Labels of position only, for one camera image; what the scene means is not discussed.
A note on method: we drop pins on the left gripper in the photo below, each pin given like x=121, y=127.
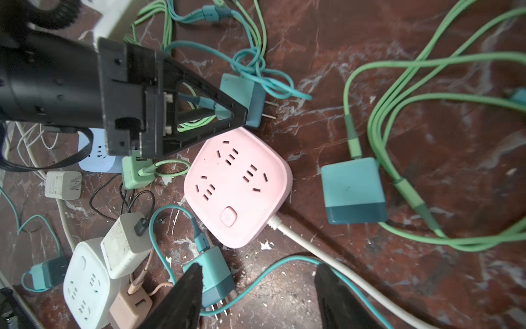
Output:
x=118, y=88

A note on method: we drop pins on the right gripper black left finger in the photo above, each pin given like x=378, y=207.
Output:
x=182, y=305

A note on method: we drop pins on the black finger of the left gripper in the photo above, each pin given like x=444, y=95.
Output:
x=183, y=96

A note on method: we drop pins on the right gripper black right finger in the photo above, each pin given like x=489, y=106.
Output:
x=338, y=307

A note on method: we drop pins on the pink usb charger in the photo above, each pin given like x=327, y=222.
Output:
x=129, y=311

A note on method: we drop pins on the blue power strip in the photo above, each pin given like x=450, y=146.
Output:
x=99, y=161

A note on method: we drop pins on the green charger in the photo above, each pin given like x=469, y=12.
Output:
x=137, y=172

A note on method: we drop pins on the white usb charger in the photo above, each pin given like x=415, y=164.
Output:
x=123, y=249

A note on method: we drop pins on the teal usb charger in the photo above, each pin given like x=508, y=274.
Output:
x=49, y=274

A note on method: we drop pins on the white power cord pink strip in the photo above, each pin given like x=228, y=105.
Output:
x=276, y=223

